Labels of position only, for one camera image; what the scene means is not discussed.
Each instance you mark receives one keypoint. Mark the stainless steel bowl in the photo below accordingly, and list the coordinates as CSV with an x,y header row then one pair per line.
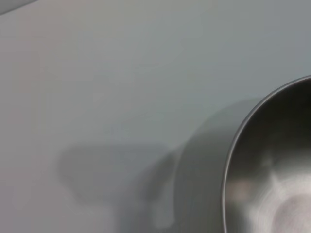
x,y
272,157

